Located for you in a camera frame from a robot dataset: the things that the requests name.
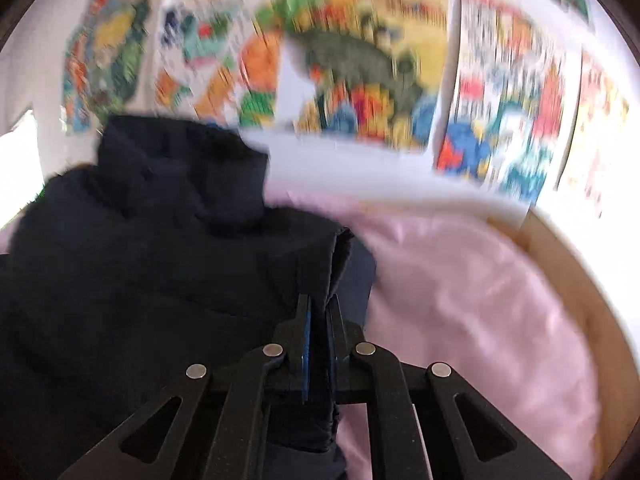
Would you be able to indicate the orange fruit painting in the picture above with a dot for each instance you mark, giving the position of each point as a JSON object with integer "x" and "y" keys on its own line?
{"x": 217, "y": 61}

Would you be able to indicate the pale yellow pig painting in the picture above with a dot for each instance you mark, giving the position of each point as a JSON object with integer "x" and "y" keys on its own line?
{"x": 602, "y": 118}

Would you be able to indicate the wooden bed frame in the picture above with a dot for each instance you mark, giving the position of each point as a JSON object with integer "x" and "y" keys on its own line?
{"x": 617, "y": 439}

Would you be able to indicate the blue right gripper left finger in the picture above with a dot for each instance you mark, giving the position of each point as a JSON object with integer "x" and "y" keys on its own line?
{"x": 301, "y": 347}

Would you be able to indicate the anime girl painting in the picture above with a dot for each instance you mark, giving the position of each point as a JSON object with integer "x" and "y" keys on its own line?
{"x": 103, "y": 61}

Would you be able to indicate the pink bed sheet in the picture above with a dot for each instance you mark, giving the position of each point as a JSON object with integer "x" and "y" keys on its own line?
{"x": 449, "y": 288}

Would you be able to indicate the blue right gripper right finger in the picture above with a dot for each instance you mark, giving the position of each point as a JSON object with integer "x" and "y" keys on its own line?
{"x": 338, "y": 345}

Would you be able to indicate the green hill flower painting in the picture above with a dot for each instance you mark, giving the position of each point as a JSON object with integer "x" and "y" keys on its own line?
{"x": 376, "y": 66}

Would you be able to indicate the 2024 calendar painting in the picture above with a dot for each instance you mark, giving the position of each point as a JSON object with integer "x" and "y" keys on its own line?
{"x": 515, "y": 100}

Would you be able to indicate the black puffer jacket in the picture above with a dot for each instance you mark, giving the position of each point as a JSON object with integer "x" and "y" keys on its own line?
{"x": 160, "y": 255}

